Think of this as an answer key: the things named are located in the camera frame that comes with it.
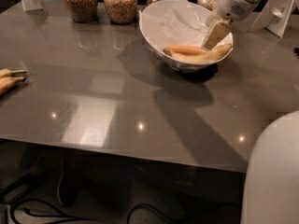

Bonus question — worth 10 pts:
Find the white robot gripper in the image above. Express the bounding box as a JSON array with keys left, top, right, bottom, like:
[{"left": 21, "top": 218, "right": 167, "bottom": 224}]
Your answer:
[{"left": 202, "top": 0, "right": 261, "bottom": 50}]

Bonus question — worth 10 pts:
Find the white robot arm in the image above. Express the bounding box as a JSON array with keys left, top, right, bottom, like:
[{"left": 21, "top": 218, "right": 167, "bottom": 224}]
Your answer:
[{"left": 206, "top": 0, "right": 299, "bottom": 224}]

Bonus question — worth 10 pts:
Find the yellow banana in bowl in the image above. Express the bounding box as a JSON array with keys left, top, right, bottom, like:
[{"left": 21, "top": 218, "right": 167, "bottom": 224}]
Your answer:
[{"left": 171, "top": 44, "right": 232, "bottom": 64}]

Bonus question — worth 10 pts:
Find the white ceramic bowl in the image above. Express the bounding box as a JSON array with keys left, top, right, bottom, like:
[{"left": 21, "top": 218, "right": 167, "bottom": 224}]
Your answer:
[{"left": 138, "top": 0, "right": 235, "bottom": 74}]

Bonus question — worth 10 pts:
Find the orange-tinted banana in bowl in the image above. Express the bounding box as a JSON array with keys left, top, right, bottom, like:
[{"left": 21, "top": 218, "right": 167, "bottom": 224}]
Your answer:
[{"left": 163, "top": 45, "right": 205, "bottom": 56}]

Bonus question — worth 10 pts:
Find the upper banana on table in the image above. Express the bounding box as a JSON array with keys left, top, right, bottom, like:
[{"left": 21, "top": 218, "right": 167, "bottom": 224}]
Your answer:
[{"left": 0, "top": 68, "right": 27, "bottom": 78}]

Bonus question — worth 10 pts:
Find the white crumpled paper liner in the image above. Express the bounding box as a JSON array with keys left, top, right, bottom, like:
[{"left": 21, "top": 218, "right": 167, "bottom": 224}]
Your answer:
[{"left": 138, "top": 0, "right": 233, "bottom": 50}]

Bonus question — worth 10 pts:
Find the right white triangular stand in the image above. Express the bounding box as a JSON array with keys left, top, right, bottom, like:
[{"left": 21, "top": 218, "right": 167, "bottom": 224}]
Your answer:
[{"left": 250, "top": 0, "right": 299, "bottom": 38}]

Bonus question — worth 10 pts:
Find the left grain-filled glass jar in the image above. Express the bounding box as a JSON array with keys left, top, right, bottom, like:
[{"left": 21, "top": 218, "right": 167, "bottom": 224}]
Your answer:
[{"left": 63, "top": 0, "right": 97, "bottom": 23}]

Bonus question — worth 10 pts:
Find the black floor cable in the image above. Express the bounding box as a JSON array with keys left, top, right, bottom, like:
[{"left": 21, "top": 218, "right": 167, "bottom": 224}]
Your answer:
[{"left": 8, "top": 154, "right": 188, "bottom": 224}]

